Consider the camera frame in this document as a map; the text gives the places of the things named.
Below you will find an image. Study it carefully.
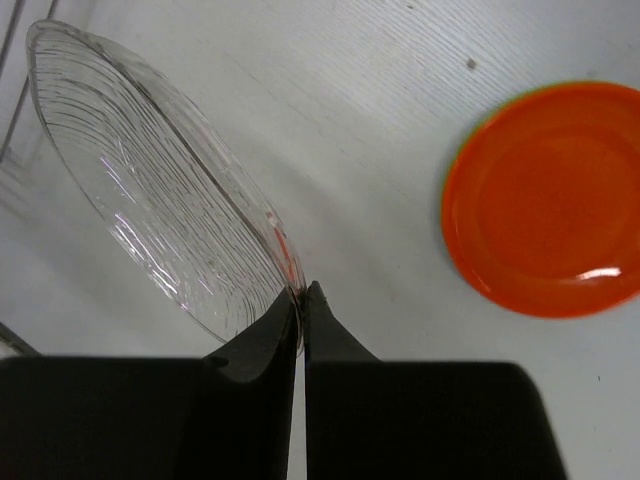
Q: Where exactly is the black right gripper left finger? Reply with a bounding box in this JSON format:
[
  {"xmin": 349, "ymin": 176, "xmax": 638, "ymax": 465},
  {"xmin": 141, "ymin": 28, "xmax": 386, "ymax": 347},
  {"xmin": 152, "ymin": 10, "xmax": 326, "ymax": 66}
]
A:
[{"xmin": 1, "ymin": 293, "xmax": 298, "ymax": 479}]

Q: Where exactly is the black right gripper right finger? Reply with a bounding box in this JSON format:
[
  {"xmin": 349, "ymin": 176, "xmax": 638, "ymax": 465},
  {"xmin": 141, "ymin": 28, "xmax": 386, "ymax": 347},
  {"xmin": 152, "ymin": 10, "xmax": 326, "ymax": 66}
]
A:
[{"xmin": 304, "ymin": 283, "xmax": 567, "ymax": 479}]

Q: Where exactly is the clear glass plate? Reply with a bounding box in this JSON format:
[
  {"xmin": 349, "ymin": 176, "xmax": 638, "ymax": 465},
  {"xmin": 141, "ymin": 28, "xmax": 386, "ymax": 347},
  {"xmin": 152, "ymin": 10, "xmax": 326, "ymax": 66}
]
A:
[{"xmin": 26, "ymin": 20, "xmax": 306, "ymax": 342}]

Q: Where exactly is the orange plate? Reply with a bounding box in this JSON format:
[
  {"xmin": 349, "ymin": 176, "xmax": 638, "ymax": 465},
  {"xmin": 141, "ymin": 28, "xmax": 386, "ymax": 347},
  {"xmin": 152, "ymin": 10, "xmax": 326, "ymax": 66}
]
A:
[{"xmin": 440, "ymin": 81, "xmax": 639, "ymax": 318}]

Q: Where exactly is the green plate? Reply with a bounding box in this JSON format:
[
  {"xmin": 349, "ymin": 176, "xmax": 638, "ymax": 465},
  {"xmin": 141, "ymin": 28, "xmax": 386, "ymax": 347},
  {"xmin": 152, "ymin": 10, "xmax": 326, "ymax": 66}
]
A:
[{"xmin": 441, "ymin": 79, "xmax": 566, "ymax": 201}]

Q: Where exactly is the chrome wire dish rack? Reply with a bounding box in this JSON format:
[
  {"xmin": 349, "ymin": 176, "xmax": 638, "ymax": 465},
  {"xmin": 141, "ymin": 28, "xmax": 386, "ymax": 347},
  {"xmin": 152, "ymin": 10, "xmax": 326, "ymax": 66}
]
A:
[{"xmin": 1, "ymin": 1, "xmax": 58, "ymax": 163}]

